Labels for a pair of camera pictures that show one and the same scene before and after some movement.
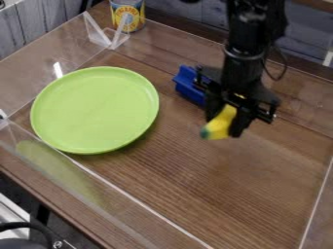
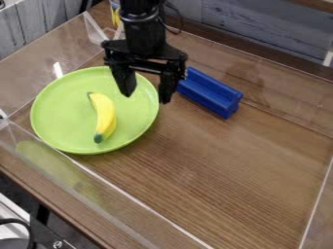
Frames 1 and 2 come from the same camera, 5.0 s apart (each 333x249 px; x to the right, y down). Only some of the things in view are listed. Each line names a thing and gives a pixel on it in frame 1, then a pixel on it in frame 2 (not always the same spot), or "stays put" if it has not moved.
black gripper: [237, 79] → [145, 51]
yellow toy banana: [217, 126] → [106, 116]
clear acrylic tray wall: [83, 195] stays put
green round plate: [93, 110] stays put
